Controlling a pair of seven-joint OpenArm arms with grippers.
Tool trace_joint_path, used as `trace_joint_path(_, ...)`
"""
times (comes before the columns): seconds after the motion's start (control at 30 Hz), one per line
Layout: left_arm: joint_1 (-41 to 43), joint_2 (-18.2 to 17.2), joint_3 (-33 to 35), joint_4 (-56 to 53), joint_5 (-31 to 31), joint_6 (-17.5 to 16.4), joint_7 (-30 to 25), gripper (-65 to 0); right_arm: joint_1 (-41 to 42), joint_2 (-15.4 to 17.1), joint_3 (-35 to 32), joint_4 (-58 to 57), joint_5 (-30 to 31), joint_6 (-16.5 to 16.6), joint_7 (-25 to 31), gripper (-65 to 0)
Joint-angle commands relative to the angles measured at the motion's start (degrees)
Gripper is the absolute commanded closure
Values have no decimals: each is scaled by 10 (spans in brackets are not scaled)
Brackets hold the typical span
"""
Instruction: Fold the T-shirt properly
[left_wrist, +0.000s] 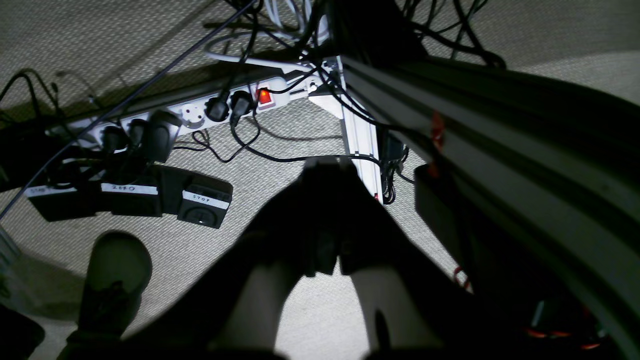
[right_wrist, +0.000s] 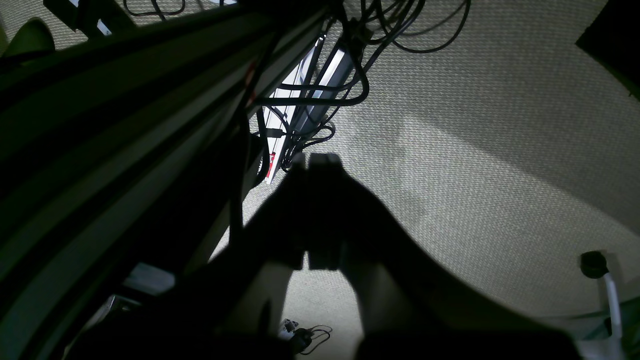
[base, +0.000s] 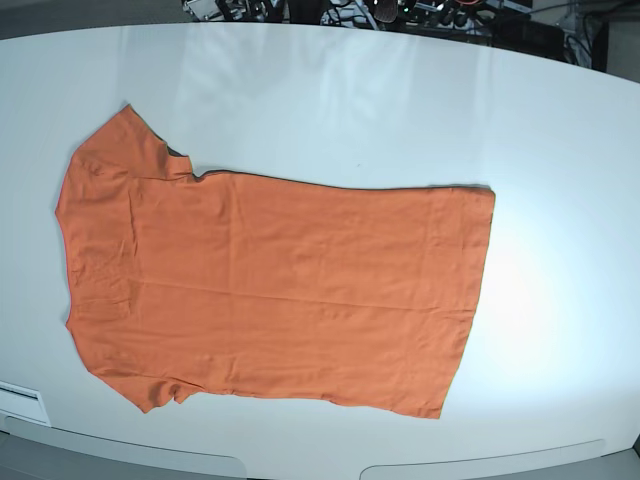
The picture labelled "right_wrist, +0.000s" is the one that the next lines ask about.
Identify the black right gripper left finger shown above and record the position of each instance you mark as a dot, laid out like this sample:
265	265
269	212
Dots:
231	309

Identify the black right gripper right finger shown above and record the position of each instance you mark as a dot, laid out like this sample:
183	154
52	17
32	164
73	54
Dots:
410	306

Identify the small black adapter on floor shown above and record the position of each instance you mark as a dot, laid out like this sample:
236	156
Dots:
303	341

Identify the white power strip underneath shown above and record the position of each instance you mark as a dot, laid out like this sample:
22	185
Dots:
289	129

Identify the black caster wheel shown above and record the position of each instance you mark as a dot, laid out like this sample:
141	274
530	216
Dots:
593	265

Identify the aluminium frame rail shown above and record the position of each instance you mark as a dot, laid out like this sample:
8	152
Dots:
94	135

